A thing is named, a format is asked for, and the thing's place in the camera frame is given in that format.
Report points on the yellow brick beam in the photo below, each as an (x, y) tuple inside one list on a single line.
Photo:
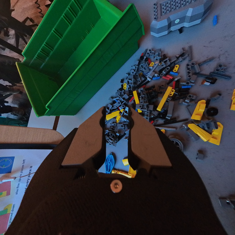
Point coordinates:
[(164, 99)]

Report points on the wooden document stand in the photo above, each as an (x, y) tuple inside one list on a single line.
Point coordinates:
[(29, 134)]

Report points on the yellow pointed brick piece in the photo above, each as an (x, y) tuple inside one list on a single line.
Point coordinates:
[(216, 134)]

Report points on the small grey brick piece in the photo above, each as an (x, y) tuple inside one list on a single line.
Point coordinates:
[(227, 202), (200, 155)]

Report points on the grey desk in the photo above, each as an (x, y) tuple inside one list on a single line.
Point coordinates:
[(213, 172)]

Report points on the blue brick separator tool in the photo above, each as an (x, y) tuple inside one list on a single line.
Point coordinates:
[(109, 163)]

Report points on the small blue pin piece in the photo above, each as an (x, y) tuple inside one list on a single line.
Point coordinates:
[(214, 20)]

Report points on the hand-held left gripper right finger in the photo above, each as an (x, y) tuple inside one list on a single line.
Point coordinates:
[(148, 145)]

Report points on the small yellow brick piece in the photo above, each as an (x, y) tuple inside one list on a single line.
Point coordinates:
[(232, 99)]

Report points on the small black round piece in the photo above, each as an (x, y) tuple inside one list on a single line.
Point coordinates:
[(212, 112)]

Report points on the green plastic bin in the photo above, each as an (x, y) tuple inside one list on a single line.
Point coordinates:
[(91, 47)]

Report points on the grey brick hub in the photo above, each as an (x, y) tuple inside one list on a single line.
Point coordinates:
[(191, 16)]

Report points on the printed instruction sheet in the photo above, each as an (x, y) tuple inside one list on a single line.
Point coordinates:
[(22, 183)]

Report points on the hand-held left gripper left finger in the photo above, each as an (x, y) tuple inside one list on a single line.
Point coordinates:
[(82, 145)]

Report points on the pile of grey brick parts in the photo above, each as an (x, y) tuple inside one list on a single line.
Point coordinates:
[(147, 77)]

